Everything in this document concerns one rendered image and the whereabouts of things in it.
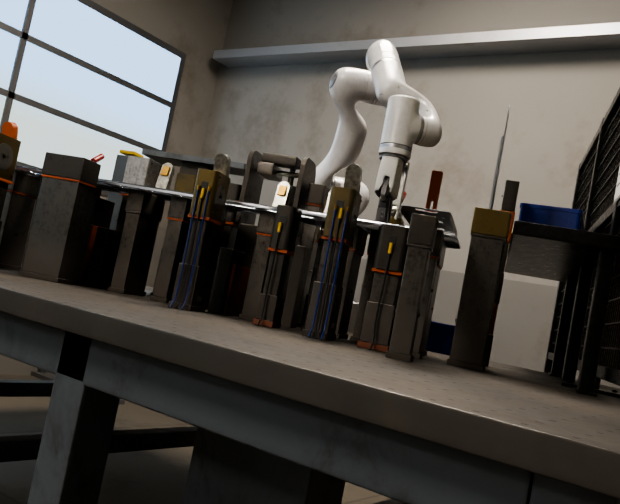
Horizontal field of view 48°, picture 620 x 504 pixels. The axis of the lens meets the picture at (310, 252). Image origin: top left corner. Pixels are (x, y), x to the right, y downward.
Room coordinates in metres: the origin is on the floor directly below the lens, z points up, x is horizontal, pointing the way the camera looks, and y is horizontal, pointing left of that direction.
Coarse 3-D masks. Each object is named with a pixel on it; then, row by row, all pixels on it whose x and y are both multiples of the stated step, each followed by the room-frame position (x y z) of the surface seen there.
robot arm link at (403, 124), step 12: (396, 96) 1.75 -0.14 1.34; (408, 96) 1.75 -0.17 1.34; (396, 108) 1.75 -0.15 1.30; (408, 108) 1.75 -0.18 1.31; (396, 120) 1.75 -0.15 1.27; (408, 120) 1.75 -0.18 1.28; (420, 120) 1.76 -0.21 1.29; (384, 132) 1.77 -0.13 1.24; (396, 132) 1.75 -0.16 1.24; (408, 132) 1.75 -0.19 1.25; (420, 132) 1.77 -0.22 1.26; (408, 144) 1.76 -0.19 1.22
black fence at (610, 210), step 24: (600, 144) 2.22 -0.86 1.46; (600, 168) 2.18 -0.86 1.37; (576, 192) 2.81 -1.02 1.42; (600, 192) 2.08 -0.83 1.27; (600, 216) 1.99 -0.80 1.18; (576, 288) 2.22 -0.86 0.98; (552, 336) 2.81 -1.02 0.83; (552, 360) 2.81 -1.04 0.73; (600, 360) 1.57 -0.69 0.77; (576, 384) 1.63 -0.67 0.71
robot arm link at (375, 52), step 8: (384, 40) 2.00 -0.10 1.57; (376, 48) 1.98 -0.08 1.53; (384, 48) 1.96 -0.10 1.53; (392, 48) 1.97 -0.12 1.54; (368, 56) 2.01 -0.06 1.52; (376, 56) 1.95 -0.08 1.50; (384, 56) 1.94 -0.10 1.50; (392, 56) 1.94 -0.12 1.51; (368, 64) 2.02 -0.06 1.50; (376, 104) 2.19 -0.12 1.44
